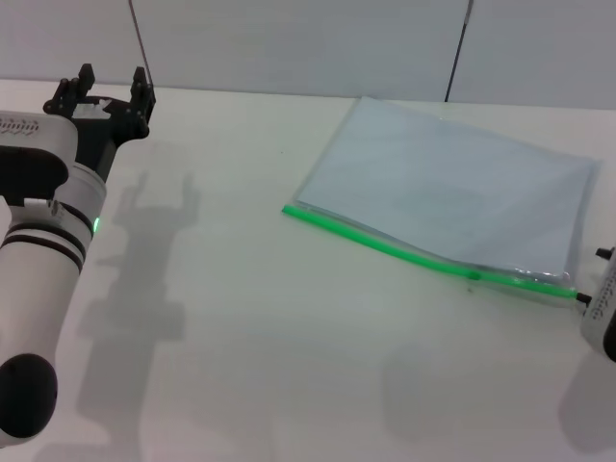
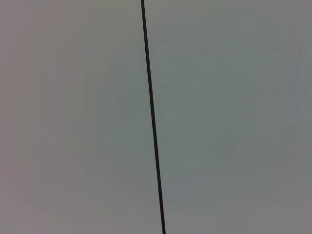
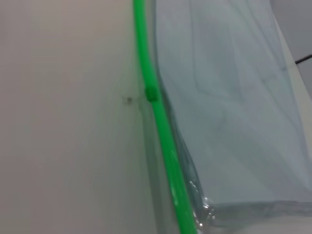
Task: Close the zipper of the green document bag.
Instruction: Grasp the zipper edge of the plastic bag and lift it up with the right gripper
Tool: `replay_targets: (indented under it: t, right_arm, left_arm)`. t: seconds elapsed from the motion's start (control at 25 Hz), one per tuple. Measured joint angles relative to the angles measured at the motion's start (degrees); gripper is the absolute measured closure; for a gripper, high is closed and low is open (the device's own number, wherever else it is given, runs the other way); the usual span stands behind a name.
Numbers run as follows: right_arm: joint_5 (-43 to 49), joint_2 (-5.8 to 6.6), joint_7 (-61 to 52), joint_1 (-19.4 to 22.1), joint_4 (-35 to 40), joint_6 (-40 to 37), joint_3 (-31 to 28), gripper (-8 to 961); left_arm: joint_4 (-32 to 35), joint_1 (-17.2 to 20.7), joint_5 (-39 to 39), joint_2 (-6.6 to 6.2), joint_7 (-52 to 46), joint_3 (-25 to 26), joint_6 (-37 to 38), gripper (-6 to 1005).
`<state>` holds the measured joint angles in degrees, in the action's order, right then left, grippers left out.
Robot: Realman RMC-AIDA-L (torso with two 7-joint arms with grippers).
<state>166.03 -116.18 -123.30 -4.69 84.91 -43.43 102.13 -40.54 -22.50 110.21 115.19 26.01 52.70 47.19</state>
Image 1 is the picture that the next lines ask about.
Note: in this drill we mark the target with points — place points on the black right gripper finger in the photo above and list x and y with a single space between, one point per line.
582 298
604 252

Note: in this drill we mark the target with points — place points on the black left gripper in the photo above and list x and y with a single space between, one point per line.
106 130

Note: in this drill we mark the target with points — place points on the green zipper slider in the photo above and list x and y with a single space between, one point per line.
473 275

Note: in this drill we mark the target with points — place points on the clear document bag green zipper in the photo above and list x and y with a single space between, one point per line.
433 183

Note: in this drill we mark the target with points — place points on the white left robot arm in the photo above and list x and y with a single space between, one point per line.
38 289

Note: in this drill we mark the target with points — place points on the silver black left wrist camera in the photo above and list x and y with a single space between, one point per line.
33 130

